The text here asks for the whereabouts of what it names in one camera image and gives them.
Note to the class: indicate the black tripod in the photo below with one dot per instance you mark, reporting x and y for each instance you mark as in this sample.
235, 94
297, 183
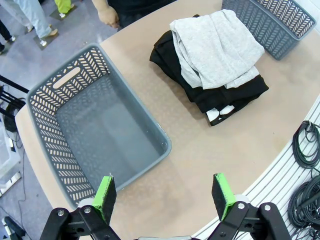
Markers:
15, 85

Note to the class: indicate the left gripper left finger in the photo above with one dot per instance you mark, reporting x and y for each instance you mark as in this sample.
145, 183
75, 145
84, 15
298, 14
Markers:
105, 197

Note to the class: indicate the black device on floor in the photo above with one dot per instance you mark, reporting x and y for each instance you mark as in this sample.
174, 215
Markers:
13, 228

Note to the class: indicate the light grey garment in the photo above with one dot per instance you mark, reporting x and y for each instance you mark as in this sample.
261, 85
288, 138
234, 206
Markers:
215, 45

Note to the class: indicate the mannequin cream shirt black trousers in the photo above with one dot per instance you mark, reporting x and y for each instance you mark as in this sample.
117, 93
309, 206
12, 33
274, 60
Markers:
5, 30

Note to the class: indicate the mannequin in yellow-green trousers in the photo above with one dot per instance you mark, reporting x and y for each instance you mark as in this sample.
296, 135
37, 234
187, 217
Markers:
61, 5

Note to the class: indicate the black garment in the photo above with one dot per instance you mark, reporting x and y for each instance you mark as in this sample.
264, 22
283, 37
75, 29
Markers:
167, 60
237, 96

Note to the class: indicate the person in black T-shirt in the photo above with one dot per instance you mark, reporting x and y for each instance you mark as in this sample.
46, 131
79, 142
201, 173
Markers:
140, 10

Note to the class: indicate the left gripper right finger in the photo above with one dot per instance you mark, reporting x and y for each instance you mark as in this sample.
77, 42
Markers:
222, 197

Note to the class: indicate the person's right hand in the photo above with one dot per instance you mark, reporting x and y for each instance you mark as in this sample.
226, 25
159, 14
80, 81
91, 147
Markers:
108, 16

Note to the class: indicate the mannequin in light blue clothes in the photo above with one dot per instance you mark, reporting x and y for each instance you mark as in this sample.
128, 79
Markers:
35, 15

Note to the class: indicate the person's right forearm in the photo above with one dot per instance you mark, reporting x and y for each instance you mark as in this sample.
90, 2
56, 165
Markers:
100, 3

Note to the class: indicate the grey plastic lattice basket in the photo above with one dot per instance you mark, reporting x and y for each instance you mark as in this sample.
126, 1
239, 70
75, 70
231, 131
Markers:
100, 125
275, 32

